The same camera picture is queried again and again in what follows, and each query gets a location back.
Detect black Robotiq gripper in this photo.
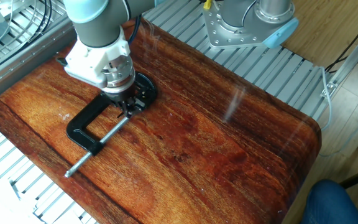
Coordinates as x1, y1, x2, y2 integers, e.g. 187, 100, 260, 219
103, 83, 150, 119

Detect black C-clamp with silver screw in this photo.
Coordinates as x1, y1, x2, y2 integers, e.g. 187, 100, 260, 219
63, 71, 159, 179

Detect glossy wood-pattern mat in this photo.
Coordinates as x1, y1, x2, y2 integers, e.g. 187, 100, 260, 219
0, 17, 323, 224

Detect blue jeans leg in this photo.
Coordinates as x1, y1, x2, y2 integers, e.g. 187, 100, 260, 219
300, 179, 358, 224

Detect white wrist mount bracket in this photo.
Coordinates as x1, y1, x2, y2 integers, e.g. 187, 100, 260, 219
63, 27, 135, 90

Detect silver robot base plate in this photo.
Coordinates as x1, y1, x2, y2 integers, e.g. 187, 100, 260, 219
201, 0, 280, 50

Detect grey aluminium frame rail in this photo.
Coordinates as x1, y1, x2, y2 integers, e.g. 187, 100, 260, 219
0, 17, 78, 109

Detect black cable bundle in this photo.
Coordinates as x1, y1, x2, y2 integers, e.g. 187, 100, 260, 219
0, 0, 54, 60

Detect white cable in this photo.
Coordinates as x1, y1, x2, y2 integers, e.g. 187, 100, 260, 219
318, 66, 334, 132

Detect black floor cables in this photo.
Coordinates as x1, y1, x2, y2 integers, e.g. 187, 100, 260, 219
324, 11, 358, 74

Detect aluminium profile post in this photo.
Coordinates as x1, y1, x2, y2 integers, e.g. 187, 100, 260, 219
319, 19, 358, 99

